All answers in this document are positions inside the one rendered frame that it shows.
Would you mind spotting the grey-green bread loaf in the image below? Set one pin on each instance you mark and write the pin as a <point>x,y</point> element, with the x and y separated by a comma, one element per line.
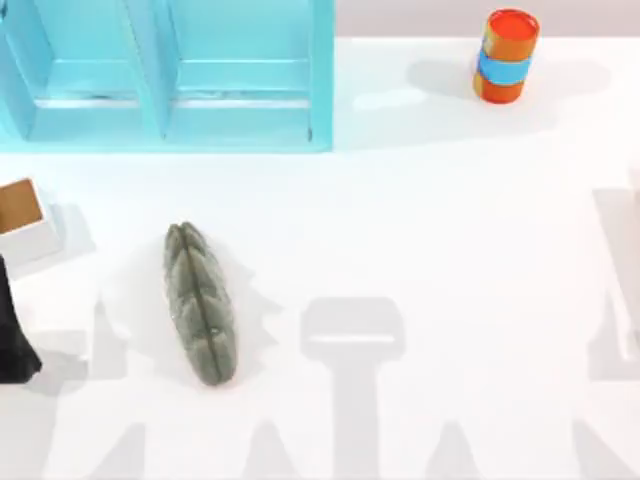
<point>199,305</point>

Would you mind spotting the light blue rack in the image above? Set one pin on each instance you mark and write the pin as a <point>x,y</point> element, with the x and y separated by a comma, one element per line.
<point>150,75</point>

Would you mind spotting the orange and blue can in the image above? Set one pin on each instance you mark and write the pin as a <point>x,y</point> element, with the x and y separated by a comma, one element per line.
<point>505,55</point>

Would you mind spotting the white box with brown inside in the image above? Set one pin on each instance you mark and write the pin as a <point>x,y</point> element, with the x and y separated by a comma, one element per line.
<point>20,220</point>

